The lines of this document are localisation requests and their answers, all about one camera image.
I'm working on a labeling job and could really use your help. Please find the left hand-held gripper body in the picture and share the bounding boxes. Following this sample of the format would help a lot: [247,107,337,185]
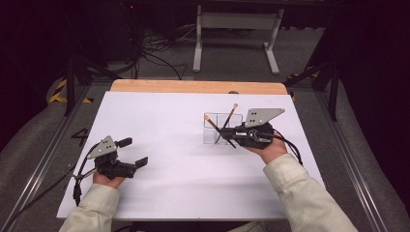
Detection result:
[86,134,138,181]

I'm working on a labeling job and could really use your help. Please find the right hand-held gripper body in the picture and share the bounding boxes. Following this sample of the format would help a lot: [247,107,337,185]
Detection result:
[233,107,286,149]

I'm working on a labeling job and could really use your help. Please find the clear acrylic organizer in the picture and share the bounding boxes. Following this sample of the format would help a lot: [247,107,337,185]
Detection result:
[202,111,245,146]

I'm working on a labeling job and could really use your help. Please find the person's left hand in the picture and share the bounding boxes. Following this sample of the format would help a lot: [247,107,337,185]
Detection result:
[92,170,127,189]

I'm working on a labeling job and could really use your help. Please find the person's right hand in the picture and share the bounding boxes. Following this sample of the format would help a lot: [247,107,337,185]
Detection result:
[246,130,288,165]

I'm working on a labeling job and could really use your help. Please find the white board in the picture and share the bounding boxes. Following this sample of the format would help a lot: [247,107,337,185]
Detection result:
[56,91,327,222]

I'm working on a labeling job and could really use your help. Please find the black tape mark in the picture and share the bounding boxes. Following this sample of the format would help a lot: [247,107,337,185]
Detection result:
[71,128,90,148]

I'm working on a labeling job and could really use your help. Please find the wooden table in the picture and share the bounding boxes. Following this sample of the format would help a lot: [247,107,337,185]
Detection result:
[109,78,288,96]

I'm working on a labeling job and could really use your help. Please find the black tripod stand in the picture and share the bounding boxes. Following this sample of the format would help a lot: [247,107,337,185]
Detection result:
[282,59,340,122]
[62,52,124,118]

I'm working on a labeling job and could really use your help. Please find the yellow black floor tape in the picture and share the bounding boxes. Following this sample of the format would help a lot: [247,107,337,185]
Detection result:
[47,78,95,104]

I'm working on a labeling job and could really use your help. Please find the person's pale clothing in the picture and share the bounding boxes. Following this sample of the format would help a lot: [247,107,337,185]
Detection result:
[227,220,267,232]

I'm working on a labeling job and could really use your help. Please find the white metal stand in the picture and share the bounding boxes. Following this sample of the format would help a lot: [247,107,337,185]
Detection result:
[191,4,285,76]

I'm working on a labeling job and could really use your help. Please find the left hand-held gripper cable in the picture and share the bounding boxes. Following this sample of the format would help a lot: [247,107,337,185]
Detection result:
[0,143,100,231]

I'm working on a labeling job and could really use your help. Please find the hand-held gripper cable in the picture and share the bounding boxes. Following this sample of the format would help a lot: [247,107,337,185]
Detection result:
[0,143,100,231]
[272,128,305,167]

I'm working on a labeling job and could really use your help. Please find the right hand-held gripper cable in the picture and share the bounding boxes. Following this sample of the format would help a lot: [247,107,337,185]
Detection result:
[272,128,305,167]

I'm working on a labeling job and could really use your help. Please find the aluminium floor rail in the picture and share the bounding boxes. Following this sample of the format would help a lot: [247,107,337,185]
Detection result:
[313,91,390,232]
[0,85,92,232]

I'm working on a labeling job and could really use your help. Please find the black floor cables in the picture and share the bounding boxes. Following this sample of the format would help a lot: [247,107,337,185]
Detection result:
[136,30,190,81]

